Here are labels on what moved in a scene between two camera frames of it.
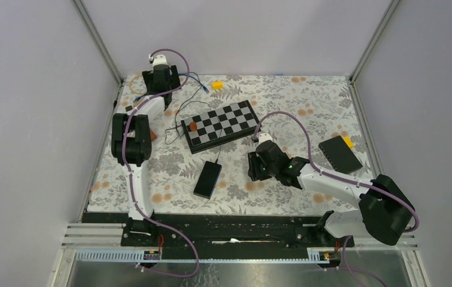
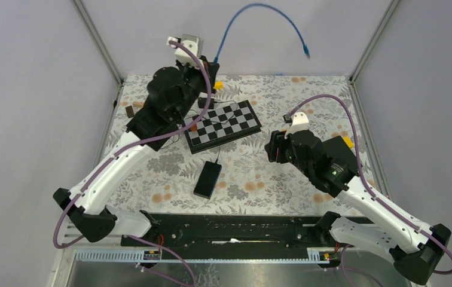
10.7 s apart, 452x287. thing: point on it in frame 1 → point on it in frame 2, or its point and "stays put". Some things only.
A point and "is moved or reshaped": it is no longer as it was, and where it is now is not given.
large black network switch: x=340 y=155 stays put
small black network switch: x=207 y=179 stays put
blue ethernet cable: x=204 y=87 is moved or reshaped
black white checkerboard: x=219 y=126 stays put
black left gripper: x=173 y=82 → x=212 y=69
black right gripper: x=253 y=171 → x=278 y=140
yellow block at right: x=348 y=142 stays put
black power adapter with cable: x=185 y=102 is moved or reshaped
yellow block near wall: x=217 y=85 stays put
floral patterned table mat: x=200 y=144 stays put
